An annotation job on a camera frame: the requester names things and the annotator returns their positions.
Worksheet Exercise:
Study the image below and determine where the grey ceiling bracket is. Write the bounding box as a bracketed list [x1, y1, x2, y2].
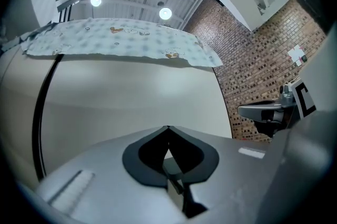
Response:
[57, 0, 84, 12]

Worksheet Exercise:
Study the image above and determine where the cartoon print checked cloth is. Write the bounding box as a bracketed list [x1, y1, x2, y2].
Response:
[22, 17, 223, 68]

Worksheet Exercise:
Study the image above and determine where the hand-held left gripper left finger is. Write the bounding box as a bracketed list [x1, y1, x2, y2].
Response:
[34, 125, 186, 224]

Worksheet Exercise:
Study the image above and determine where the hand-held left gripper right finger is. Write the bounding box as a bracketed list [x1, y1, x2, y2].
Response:
[168, 125, 284, 224]

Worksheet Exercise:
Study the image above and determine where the black table joint strip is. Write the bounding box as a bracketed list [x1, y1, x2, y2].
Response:
[32, 54, 64, 181]

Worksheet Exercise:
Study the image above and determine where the white paper note on wall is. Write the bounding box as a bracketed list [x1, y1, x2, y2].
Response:
[287, 44, 303, 66]

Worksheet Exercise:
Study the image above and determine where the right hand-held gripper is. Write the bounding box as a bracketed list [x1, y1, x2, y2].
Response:
[238, 78, 316, 139]

